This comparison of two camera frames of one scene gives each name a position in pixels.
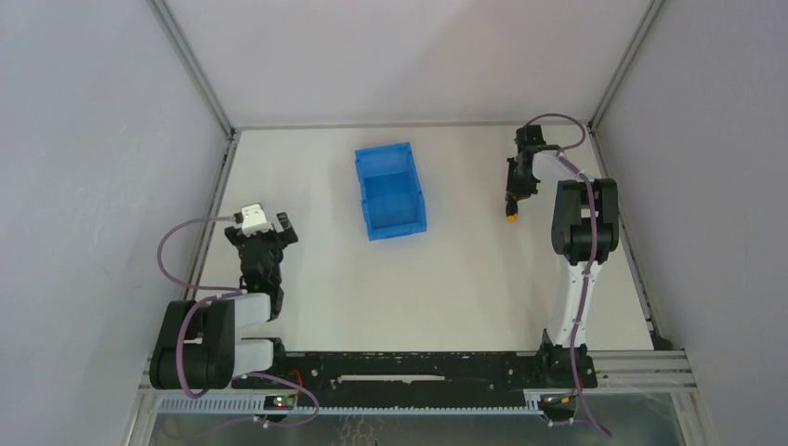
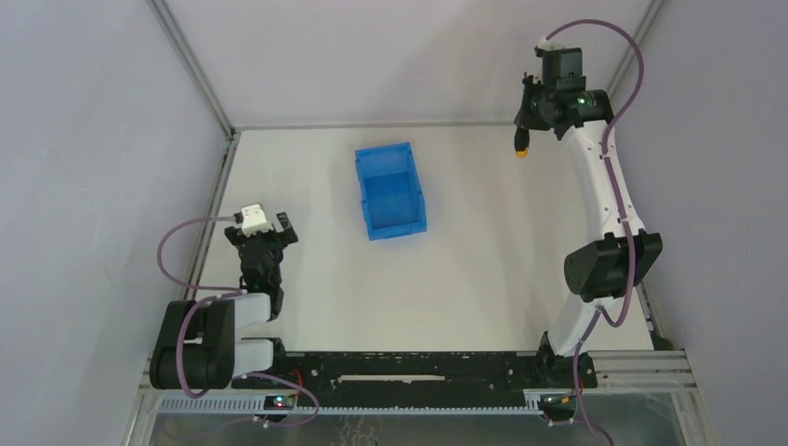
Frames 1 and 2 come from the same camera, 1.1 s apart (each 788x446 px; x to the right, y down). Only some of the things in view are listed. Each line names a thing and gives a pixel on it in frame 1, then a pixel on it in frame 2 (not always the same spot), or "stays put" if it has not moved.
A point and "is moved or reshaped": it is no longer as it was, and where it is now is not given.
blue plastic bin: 391,190 stays put
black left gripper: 259,239 stays put
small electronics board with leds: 278,402 stays put
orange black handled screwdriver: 511,209 is moved or reshaped
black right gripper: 521,174 -> 528,115
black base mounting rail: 424,378 stays put
